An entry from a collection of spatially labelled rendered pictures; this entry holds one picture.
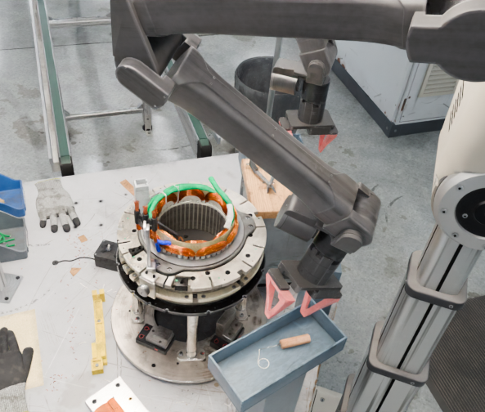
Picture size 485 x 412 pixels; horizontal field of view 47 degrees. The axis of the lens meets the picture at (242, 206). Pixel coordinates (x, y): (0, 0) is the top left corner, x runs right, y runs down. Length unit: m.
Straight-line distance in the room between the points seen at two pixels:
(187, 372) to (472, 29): 1.02
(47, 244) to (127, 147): 1.66
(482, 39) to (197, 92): 0.34
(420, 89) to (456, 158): 2.62
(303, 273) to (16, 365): 0.75
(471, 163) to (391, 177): 2.45
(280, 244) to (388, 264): 1.41
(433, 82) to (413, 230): 0.93
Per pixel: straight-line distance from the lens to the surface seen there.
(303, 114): 1.27
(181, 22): 0.64
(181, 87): 0.70
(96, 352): 1.38
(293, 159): 0.75
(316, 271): 0.90
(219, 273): 1.12
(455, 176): 0.85
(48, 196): 1.75
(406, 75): 3.36
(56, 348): 1.42
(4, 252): 1.59
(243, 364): 1.09
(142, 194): 1.18
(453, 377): 2.48
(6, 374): 1.39
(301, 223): 0.86
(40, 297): 1.52
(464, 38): 0.53
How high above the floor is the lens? 1.95
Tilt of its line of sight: 43 degrees down
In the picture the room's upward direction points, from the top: 7 degrees clockwise
